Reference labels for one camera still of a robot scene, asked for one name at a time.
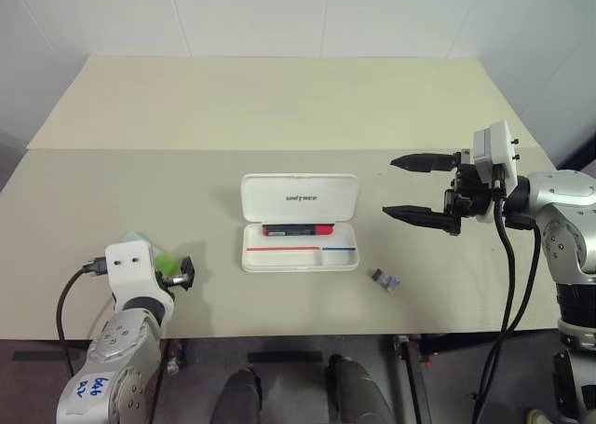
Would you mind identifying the metal table leg frame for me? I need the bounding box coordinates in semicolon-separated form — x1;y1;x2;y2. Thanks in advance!
392;334;437;424

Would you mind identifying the green marker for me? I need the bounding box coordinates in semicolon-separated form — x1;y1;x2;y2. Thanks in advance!
122;229;181;277

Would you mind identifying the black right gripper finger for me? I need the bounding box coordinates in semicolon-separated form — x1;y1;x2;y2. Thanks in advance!
381;204;463;238
389;151;461;173

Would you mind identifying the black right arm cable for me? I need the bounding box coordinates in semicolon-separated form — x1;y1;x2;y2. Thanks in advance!
468;175;542;424

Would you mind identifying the white open pencil case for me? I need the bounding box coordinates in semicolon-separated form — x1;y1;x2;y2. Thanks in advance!
239;172;361;273

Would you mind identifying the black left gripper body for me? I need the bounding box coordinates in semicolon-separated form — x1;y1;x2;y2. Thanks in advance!
156;254;197;292

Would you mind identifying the beige shoe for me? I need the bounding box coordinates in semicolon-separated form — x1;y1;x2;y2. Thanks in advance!
525;407;561;424

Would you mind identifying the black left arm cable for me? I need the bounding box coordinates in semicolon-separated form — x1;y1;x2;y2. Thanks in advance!
55;255;109;379

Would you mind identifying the red marker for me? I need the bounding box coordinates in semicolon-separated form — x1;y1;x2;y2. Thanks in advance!
261;224;336;238

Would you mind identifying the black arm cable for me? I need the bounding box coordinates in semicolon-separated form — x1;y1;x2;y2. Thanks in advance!
55;255;109;379
468;175;542;424

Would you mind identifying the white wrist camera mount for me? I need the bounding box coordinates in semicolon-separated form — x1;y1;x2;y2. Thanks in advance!
472;119;522;193
104;241;175;311

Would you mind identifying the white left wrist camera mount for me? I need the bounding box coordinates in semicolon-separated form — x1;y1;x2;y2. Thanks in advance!
104;241;175;311

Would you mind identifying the small dark purple object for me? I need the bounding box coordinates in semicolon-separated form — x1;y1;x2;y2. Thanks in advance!
371;267;403;294

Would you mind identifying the dark rounded shape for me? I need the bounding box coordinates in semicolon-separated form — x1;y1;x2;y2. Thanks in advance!
211;366;263;424
327;353;395;424

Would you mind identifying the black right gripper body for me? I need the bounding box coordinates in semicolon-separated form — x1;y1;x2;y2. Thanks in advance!
443;148;503;222

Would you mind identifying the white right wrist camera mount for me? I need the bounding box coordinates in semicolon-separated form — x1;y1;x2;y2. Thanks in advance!
472;119;522;193

